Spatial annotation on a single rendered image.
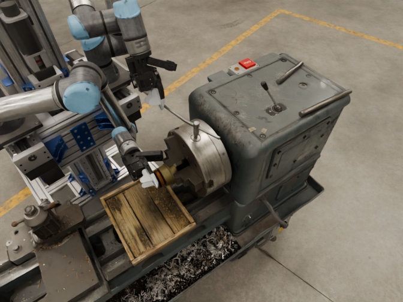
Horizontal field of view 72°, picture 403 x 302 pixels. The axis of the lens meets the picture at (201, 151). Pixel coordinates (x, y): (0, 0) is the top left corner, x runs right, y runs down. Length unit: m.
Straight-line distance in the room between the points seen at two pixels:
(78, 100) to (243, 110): 0.62
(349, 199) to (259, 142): 1.66
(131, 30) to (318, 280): 1.91
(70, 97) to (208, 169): 0.54
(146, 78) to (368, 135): 2.57
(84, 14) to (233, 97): 0.62
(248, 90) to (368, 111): 2.34
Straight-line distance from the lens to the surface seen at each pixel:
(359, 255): 2.40
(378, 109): 3.54
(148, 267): 1.39
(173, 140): 1.12
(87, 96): 1.05
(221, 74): 1.34
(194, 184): 1.07
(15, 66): 1.55
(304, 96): 1.27
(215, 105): 1.17
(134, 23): 0.93
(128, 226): 1.29
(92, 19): 1.03
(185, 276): 1.48
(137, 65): 0.96
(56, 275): 1.21
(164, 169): 1.12
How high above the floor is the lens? 2.02
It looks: 50 degrees down
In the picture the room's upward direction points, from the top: 1 degrees counter-clockwise
